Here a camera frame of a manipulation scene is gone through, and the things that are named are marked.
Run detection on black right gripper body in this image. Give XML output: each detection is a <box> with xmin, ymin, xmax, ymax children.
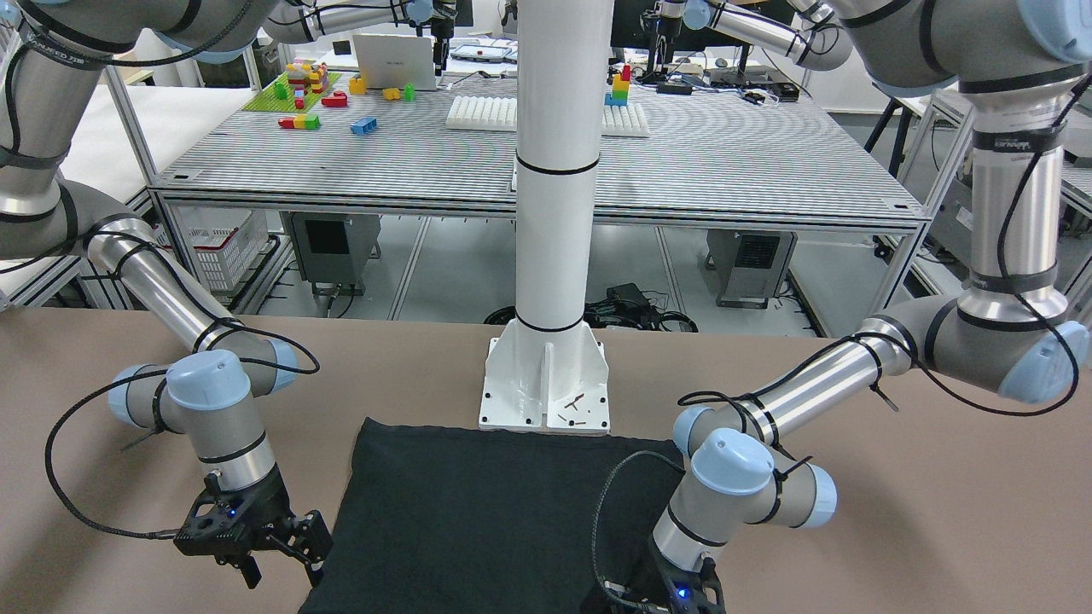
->
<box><xmin>174</xmin><ymin>467</ymin><xmax>295</xmax><ymax>559</ymax></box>

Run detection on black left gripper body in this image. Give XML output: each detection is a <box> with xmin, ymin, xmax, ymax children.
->
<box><xmin>597</xmin><ymin>547</ymin><xmax>726</xmax><ymax>613</ymax></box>

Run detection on black printed t-shirt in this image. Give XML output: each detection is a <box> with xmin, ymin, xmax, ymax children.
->
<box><xmin>301</xmin><ymin>420</ymin><xmax>683</xmax><ymax>613</ymax></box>

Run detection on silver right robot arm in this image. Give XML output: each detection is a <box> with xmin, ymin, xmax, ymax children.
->
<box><xmin>1</xmin><ymin>1</ymin><xmax>332</xmax><ymax>588</ymax></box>

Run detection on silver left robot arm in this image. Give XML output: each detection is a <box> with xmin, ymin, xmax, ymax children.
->
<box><xmin>581</xmin><ymin>1</ymin><xmax>1089</xmax><ymax>613</ymax></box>

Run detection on white plastic basket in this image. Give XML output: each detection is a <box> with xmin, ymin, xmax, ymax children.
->
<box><xmin>179</xmin><ymin>206</ymin><xmax>269</xmax><ymax>294</ymax></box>

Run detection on grey slatted work table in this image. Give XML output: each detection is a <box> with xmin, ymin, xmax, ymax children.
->
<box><xmin>149</xmin><ymin>72</ymin><xmax>931</xmax><ymax>340</ymax></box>

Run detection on blue building block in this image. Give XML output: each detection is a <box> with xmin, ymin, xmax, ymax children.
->
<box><xmin>351</xmin><ymin>116</ymin><xmax>378</xmax><ymax>135</ymax></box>

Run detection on green building block plate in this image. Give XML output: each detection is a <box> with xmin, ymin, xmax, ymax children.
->
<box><xmin>241</xmin><ymin>60</ymin><xmax>342</xmax><ymax>113</ymax></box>

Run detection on white laptop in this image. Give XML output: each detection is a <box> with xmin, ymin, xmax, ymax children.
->
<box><xmin>351</xmin><ymin>34</ymin><xmax>438</xmax><ymax>92</ymax></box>

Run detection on stacked coloured block tower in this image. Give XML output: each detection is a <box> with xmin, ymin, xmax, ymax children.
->
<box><xmin>604</xmin><ymin>64</ymin><xmax>632</xmax><ymax>107</ymax></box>

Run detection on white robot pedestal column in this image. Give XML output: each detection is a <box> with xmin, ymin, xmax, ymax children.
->
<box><xmin>477</xmin><ymin>1</ymin><xmax>613</xmax><ymax>434</ymax></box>

